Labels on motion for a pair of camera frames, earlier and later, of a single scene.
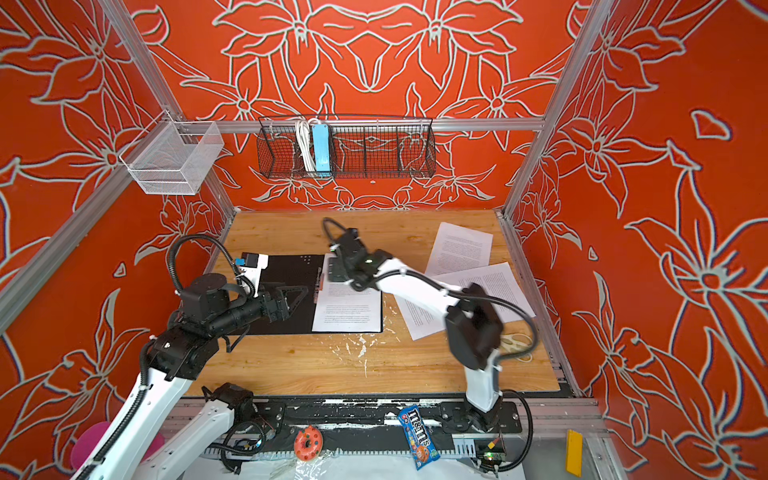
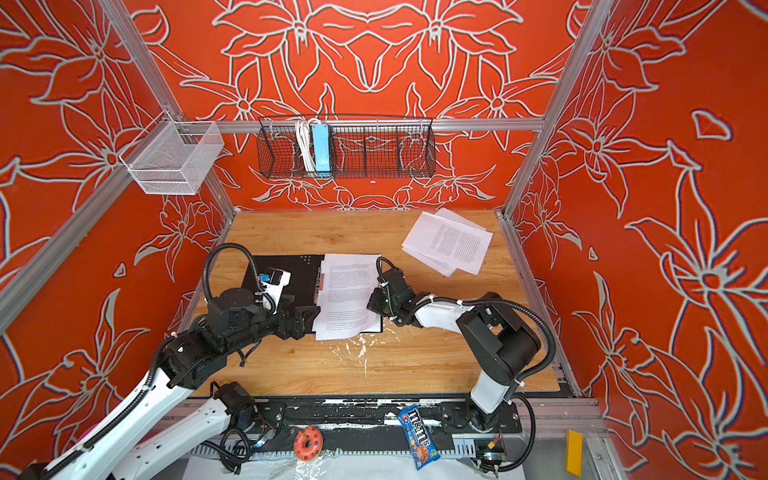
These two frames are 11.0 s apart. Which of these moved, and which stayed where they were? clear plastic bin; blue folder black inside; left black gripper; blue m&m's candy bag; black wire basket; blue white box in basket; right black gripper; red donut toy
Moved: left black gripper; right black gripper
Stayed: blue m&m's candy bag; blue white box in basket; red donut toy; black wire basket; clear plastic bin; blue folder black inside
